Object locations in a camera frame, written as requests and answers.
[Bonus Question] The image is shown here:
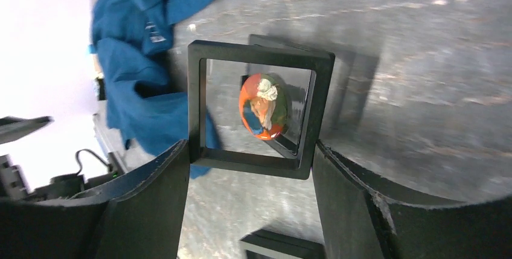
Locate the black square frame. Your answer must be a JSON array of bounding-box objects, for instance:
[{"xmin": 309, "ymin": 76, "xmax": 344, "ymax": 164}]
[
  {"xmin": 239, "ymin": 229, "xmax": 327, "ymax": 259},
  {"xmin": 188, "ymin": 40, "xmax": 335, "ymax": 180}
]

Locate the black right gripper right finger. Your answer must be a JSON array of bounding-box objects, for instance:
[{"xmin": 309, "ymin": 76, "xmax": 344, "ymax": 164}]
[{"xmin": 312, "ymin": 142, "xmax": 511, "ymax": 258}]

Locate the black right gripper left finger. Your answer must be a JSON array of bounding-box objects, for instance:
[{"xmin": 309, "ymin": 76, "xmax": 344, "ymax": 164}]
[{"xmin": 1, "ymin": 140, "xmax": 190, "ymax": 258}]

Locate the blue Mickey Mouse t-shirt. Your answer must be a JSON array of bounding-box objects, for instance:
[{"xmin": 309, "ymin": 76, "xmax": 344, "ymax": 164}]
[{"xmin": 91, "ymin": 0, "xmax": 214, "ymax": 156}]

